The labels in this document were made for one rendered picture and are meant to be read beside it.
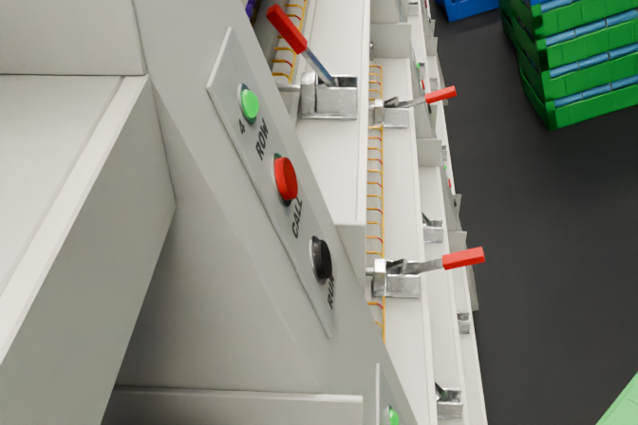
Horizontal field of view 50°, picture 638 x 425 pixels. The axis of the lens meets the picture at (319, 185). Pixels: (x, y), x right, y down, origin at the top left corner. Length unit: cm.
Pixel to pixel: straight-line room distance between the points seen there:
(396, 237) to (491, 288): 68
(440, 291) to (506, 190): 68
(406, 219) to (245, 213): 48
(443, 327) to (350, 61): 39
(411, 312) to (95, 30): 47
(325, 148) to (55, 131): 32
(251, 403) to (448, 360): 55
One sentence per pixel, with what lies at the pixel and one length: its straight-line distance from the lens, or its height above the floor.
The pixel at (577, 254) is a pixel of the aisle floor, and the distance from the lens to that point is 137.
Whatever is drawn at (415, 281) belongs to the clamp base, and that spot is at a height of 56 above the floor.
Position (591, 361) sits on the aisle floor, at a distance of 122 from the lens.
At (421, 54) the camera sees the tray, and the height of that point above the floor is 35.
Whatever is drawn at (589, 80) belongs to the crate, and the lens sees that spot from 164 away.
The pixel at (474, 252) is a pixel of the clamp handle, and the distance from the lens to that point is 60.
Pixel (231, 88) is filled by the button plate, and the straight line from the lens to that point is 23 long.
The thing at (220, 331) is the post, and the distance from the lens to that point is 24.
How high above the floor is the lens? 99
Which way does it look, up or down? 35 degrees down
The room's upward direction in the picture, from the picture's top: 23 degrees counter-clockwise
